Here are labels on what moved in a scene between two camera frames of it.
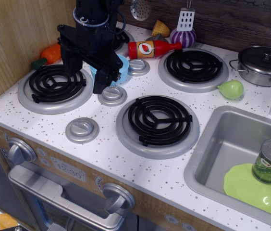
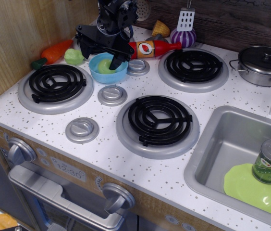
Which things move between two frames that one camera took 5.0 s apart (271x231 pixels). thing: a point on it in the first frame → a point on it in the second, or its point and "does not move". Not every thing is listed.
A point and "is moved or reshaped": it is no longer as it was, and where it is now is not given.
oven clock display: [68, 169] does not move
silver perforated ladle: [141, 9] does not move
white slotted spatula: [186, 19] does not move
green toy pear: [231, 89] is moved or reshaped
